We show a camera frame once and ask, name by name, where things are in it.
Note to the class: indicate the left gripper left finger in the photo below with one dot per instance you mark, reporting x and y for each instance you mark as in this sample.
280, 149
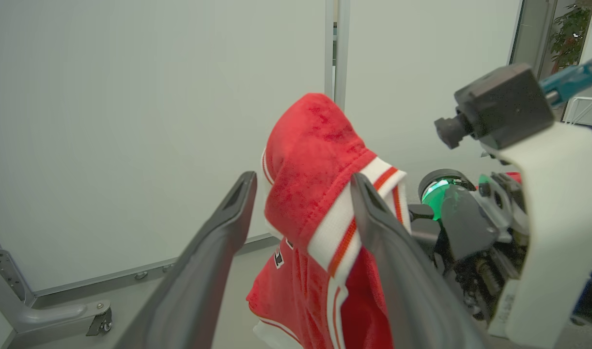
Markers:
199, 281

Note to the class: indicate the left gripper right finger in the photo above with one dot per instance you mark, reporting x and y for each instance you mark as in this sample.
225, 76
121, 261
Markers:
412, 291

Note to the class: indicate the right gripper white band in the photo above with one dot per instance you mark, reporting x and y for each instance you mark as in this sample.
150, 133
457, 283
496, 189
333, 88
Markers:
562, 218

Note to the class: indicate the red and white garment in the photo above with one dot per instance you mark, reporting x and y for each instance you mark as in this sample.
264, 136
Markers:
310, 160

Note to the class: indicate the small metal levelling foot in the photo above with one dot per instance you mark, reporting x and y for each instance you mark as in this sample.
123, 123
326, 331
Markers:
168, 267
141, 275

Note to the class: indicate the grey partition foot bar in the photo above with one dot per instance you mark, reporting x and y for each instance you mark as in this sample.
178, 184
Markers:
49, 317

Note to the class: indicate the green potted plant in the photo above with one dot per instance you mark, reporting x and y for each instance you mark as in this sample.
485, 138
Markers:
569, 34

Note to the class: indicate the black caster wheel with bracket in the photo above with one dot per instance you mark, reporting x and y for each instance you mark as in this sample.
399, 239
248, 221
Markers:
101, 322

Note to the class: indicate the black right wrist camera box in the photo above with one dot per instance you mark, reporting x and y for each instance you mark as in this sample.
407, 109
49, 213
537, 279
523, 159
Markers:
504, 106

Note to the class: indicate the grey corner post with bracket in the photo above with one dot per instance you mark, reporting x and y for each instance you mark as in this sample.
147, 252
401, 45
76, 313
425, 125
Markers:
7, 266

